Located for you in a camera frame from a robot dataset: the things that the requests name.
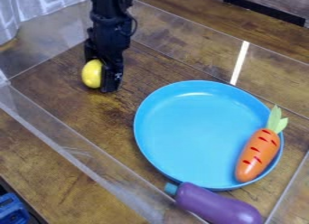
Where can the white curtain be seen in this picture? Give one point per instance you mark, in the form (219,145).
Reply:
(17,11)

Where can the clear acrylic enclosure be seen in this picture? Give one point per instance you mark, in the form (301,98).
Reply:
(68,152)

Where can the orange toy carrot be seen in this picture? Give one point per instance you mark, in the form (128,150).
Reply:
(261,147)

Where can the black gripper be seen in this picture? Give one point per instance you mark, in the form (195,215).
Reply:
(107,41)

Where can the yellow toy lemon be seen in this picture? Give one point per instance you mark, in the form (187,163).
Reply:
(91,74)

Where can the purple toy eggplant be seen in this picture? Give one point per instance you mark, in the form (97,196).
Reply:
(217,209)

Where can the blue plastic crate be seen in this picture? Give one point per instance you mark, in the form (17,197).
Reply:
(12,210)

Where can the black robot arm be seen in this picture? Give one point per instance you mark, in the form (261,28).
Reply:
(110,8)

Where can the blue round plate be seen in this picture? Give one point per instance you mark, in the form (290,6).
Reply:
(191,127)

